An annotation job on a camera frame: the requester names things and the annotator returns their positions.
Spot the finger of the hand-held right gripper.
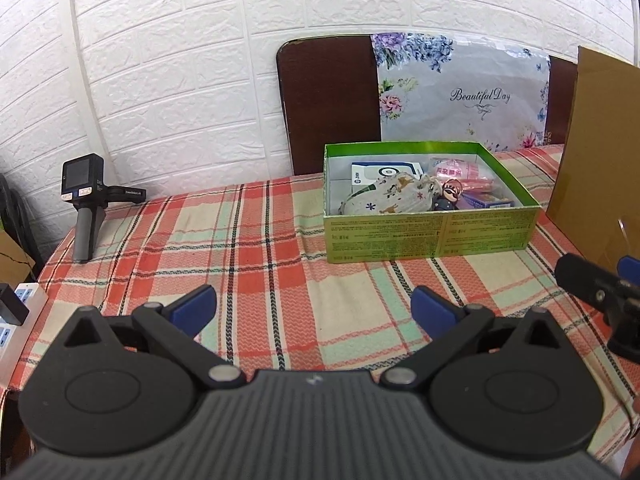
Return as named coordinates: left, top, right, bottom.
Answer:
left=555, top=254, right=633, bottom=318
left=616, top=255, right=640, bottom=282

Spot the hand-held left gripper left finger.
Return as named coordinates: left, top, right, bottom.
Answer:
left=64, top=284, right=246, bottom=391

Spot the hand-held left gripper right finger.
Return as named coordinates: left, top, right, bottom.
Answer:
left=380, top=285, right=563, bottom=391

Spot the green cardboard box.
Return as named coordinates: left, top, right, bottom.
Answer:
left=322, top=141, right=542, bottom=264

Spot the small doll figure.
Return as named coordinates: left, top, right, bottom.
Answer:
left=432, top=182, right=463, bottom=212

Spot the patterned cloth pouch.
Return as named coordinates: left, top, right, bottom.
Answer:
left=337, top=172, right=443, bottom=213

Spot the pink plastic packet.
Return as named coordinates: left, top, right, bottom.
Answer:
left=430, top=156, right=496, bottom=193

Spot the brown cardboard sheet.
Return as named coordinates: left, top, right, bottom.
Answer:
left=545, top=45, right=640, bottom=273

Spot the red and blue small box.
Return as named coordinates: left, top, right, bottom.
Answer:
left=470, top=194, right=516, bottom=209

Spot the white product box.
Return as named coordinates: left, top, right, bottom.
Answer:
left=350, top=161, right=423, bottom=198

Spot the white power strip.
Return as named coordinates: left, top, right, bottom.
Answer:
left=0, top=282, right=49, bottom=391

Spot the black power adapter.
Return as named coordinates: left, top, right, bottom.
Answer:
left=0, top=282, right=31, bottom=326

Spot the small cardboard box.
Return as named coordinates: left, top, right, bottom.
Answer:
left=0, top=230, right=37, bottom=286

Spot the floral printed cloth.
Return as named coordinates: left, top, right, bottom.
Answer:
left=370, top=31, right=552, bottom=153

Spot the black camera on grey handle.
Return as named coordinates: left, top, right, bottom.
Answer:
left=61, top=152, right=147, bottom=262

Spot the dark cable bundle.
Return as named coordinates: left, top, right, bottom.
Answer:
left=0, top=174, right=41, bottom=261

